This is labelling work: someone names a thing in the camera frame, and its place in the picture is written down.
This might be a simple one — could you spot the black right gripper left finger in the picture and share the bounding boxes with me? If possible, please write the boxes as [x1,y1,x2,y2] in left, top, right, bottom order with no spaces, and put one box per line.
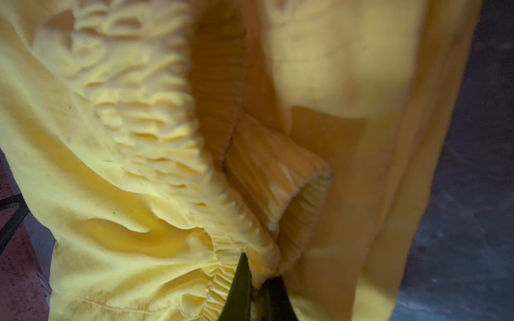
[218,254,253,321]

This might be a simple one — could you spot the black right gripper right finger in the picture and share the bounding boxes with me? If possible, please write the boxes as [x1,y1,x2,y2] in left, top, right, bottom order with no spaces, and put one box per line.
[262,276,298,321]

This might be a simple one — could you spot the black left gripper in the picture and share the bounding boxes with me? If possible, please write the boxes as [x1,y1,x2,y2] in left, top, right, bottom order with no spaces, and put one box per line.
[0,193,29,254]

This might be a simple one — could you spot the yellow shorts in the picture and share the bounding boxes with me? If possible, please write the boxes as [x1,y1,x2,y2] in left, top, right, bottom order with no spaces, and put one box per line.
[1,1,483,320]

